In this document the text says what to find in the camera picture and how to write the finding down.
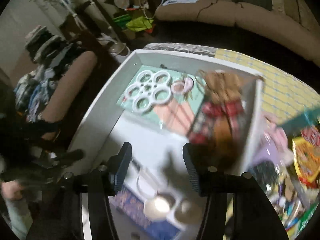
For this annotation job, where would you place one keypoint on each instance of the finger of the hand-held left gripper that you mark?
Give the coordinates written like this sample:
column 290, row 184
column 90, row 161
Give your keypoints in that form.
column 71, row 157

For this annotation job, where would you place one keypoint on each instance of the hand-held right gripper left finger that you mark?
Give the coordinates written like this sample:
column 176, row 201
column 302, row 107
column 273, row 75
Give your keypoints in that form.
column 122, row 170

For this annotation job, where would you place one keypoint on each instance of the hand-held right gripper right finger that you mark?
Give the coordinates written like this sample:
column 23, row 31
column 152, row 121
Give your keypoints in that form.
column 192, row 175

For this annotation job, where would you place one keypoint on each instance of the cream cup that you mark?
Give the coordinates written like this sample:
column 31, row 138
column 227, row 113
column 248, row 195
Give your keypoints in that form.
column 158, row 207
column 187, row 212

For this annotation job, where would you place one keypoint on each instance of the white storage box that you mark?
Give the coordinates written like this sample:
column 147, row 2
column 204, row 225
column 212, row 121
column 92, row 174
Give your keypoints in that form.
column 140, row 135

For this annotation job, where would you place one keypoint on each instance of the long blue packet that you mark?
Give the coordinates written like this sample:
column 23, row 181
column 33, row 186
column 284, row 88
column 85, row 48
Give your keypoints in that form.
column 135, row 210

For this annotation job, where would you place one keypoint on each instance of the mint green box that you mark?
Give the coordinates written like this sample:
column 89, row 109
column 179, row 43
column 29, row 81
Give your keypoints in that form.
column 180, row 115

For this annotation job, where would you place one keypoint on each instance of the amber jar with red label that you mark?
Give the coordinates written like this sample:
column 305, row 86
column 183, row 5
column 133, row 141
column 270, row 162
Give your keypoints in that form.
column 220, row 115

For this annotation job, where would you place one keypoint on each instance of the person's left hand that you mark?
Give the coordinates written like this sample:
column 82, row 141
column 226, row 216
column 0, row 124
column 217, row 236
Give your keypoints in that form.
column 11, row 191

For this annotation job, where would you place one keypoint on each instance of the brown chair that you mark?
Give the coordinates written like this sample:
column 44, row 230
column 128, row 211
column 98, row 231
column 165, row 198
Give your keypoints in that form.
column 72, row 80

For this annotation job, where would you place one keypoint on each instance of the pile of clothes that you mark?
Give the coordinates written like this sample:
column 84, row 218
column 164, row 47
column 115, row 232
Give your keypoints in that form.
column 42, row 80

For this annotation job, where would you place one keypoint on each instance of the pink purple packet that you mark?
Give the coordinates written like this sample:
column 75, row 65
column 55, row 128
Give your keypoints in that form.
column 272, row 142

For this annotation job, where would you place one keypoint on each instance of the yellow rimmed snack packet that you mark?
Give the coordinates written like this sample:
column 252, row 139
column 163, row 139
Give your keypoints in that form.
column 306, row 160

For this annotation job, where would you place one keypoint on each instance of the green packet with white print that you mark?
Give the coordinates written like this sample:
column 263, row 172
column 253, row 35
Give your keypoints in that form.
column 302, row 220

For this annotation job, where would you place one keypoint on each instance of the teal bottle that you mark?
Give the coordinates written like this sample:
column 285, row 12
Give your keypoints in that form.
column 300, row 117

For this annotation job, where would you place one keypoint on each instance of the bright green bag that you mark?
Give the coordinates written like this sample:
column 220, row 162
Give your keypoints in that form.
column 138, row 23

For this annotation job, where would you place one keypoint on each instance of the round metal tin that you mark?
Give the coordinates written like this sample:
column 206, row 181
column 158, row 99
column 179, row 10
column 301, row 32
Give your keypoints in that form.
column 123, row 0

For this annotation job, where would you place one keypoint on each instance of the brown sofa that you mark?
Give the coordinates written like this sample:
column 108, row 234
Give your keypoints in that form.
column 225, row 12

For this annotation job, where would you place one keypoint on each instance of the white paper sheet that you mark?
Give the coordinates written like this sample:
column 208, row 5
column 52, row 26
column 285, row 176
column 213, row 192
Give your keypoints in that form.
column 181, row 0

